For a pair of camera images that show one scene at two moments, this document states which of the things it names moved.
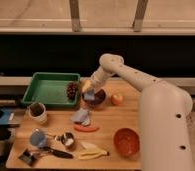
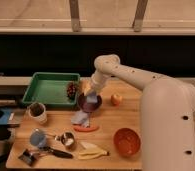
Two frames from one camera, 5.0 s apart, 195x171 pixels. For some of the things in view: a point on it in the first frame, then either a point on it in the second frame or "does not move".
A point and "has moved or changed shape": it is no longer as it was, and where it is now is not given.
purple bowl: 100,96 has moved or changed shape
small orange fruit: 116,100 does not move
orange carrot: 82,128 does not move
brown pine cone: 71,90 does not move
